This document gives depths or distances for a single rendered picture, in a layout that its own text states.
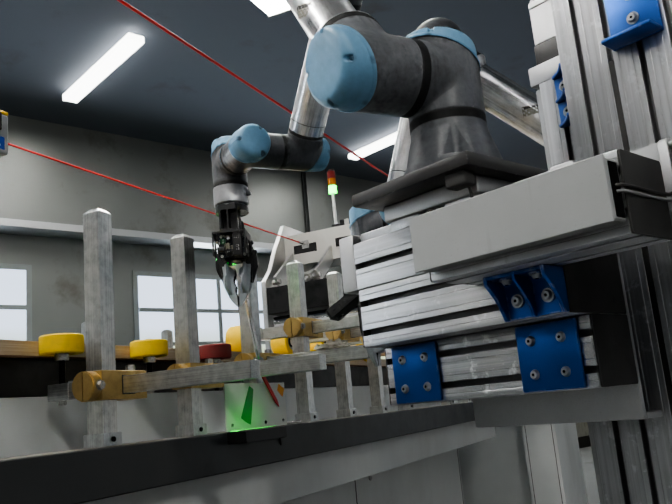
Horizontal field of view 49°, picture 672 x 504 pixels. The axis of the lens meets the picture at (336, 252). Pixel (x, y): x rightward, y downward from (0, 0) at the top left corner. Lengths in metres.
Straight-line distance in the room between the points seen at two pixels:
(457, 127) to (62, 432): 0.96
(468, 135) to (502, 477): 3.11
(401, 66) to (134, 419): 1.02
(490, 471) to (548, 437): 0.39
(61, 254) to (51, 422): 5.48
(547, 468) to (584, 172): 3.16
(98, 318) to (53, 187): 5.81
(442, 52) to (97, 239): 0.67
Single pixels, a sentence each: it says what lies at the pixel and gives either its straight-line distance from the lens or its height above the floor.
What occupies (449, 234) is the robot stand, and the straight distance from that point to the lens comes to 0.88.
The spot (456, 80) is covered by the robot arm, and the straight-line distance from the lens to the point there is 1.13.
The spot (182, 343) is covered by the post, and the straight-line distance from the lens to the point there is 1.55.
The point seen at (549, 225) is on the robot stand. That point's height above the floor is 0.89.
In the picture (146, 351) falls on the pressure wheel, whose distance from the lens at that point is 1.63.
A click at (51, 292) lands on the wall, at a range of 6.90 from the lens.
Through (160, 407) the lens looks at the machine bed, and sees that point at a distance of 1.80.
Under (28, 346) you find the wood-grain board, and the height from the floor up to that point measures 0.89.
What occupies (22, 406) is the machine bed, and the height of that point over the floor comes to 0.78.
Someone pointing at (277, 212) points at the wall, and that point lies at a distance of 8.33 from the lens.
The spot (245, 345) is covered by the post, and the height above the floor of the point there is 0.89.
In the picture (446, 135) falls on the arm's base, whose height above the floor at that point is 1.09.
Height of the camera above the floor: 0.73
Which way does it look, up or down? 12 degrees up
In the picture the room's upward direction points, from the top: 5 degrees counter-clockwise
